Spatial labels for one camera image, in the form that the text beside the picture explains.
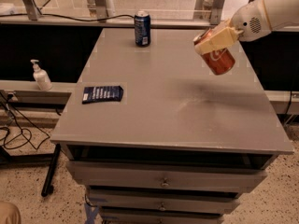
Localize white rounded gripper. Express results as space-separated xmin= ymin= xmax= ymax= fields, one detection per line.
xmin=193 ymin=0 xmax=272 ymax=55

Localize orange coke can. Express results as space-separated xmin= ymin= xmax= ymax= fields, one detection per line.
xmin=192 ymin=27 xmax=236 ymax=77

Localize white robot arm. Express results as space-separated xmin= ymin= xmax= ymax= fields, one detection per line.
xmin=193 ymin=0 xmax=299 ymax=55

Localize blue pepsi can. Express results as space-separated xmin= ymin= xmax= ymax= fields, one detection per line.
xmin=134 ymin=10 xmax=150 ymax=47

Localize grey drawer cabinet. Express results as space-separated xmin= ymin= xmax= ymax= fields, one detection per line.
xmin=50 ymin=27 xmax=294 ymax=224

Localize white pipe column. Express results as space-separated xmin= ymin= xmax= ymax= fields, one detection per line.
xmin=87 ymin=0 xmax=116 ymax=19

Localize dark blue snack packet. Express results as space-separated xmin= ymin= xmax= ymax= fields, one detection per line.
xmin=82 ymin=86 xmax=123 ymax=104

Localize white pump bottle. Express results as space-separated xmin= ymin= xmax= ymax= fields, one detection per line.
xmin=31 ymin=59 xmax=52 ymax=91

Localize top grey drawer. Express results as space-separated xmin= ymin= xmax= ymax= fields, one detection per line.
xmin=66 ymin=161 xmax=267 ymax=193

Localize grey drawer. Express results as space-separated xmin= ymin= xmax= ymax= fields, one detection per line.
xmin=88 ymin=189 xmax=239 ymax=215
xmin=99 ymin=208 xmax=223 ymax=224
xmin=66 ymin=161 xmax=267 ymax=193

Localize middle grey drawer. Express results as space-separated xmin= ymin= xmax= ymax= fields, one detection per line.
xmin=88 ymin=189 xmax=239 ymax=215

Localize bottom grey drawer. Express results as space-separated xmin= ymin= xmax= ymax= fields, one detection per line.
xmin=99 ymin=208 xmax=223 ymax=224

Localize black metal floor bar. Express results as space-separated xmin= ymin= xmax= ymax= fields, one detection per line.
xmin=41 ymin=144 xmax=61 ymax=197

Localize blue tape cross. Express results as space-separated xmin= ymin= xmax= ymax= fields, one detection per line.
xmin=84 ymin=203 xmax=99 ymax=224

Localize tan rounded object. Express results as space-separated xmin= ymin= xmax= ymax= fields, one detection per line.
xmin=0 ymin=202 xmax=21 ymax=224

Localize grey right frame post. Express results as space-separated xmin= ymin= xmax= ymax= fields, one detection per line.
xmin=192 ymin=0 xmax=229 ymax=26

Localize black cable on ledge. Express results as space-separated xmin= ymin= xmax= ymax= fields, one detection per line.
xmin=0 ymin=13 xmax=135 ymax=23

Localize grey metal frame post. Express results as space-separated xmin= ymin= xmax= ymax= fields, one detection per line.
xmin=22 ymin=0 xmax=40 ymax=21

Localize black floor cables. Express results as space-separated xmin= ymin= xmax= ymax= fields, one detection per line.
xmin=0 ymin=91 xmax=64 ymax=151

